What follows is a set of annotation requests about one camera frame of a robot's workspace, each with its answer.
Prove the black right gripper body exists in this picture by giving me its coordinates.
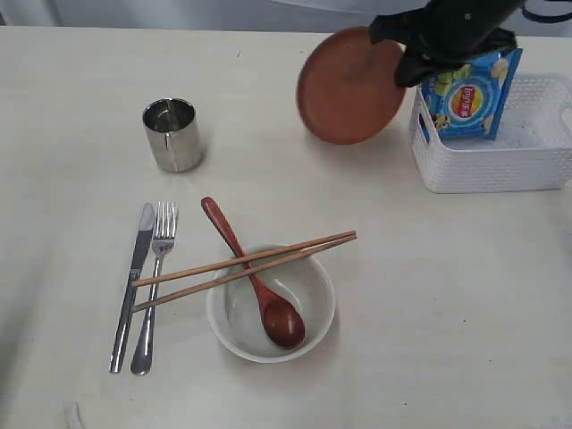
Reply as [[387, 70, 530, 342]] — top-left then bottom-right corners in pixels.
[[418, 0, 523, 58]]

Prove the blue snack packet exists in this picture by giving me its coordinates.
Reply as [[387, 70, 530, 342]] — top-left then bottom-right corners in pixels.
[[419, 47, 523, 140]]

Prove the brown round wooden plate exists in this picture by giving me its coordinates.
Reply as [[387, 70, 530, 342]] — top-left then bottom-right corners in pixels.
[[296, 27, 406, 145]]

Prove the stainless steel cup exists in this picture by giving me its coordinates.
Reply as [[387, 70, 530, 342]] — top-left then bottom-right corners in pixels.
[[142, 97, 206, 172]]

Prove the red wooden spoon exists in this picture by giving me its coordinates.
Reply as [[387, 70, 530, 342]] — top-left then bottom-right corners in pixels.
[[201, 197, 306, 349]]

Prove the silver metal fork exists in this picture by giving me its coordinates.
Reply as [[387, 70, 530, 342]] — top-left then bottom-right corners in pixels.
[[130, 200, 180, 376]]

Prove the white ceramic bowl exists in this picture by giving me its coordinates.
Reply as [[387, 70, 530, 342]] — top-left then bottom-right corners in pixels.
[[206, 257, 336, 364]]

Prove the wooden chopstick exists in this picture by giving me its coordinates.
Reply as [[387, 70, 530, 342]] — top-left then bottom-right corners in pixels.
[[133, 231, 357, 287], [131, 238, 355, 313]]

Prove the silver table knife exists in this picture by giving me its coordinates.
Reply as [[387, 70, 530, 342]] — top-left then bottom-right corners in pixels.
[[109, 203, 155, 374]]

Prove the white plastic woven basket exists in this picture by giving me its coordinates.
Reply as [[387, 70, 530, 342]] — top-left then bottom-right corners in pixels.
[[409, 73, 571, 193]]

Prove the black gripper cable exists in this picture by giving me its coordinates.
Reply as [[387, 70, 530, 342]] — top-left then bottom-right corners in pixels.
[[520, 0, 572, 23]]

